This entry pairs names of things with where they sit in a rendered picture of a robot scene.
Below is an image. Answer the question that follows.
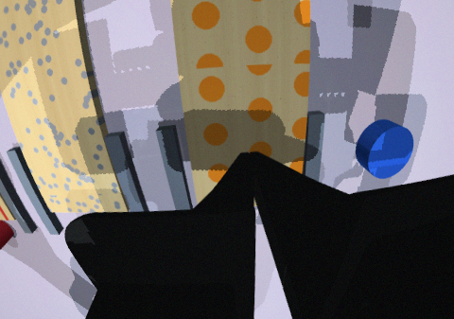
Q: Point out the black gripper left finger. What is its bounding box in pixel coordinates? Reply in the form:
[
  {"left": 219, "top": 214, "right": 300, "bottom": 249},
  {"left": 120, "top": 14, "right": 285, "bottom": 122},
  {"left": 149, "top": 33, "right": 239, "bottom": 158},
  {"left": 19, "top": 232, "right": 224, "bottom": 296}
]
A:
[{"left": 64, "top": 152, "right": 256, "bottom": 319}]

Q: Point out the blue cylinder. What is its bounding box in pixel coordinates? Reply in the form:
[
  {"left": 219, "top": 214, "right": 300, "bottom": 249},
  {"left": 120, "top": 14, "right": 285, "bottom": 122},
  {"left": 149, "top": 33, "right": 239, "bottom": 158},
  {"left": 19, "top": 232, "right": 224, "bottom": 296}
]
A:
[{"left": 356, "top": 119, "right": 413, "bottom": 179}]

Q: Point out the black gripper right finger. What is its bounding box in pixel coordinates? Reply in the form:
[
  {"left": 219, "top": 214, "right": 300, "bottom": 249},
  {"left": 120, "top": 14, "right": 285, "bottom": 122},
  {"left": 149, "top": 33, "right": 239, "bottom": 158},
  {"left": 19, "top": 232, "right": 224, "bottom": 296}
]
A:
[{"left": 250, "top": 151, "right": 454, "bottom": 319}]

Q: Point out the orange polka-dot strip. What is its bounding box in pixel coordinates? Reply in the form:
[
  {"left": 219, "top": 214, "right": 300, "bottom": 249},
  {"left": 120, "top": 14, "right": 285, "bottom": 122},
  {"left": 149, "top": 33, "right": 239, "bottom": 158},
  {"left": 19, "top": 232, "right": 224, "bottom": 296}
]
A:
[{"left": 170, "top": 0, "right": 310, "bottom": 204}]

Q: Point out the red cylinder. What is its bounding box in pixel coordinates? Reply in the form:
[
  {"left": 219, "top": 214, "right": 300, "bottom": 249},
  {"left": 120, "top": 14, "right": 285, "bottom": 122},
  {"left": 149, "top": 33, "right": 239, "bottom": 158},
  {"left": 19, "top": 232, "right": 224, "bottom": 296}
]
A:
[{"left": 0, "top": 220, "right": 14, "bottom": 250}]

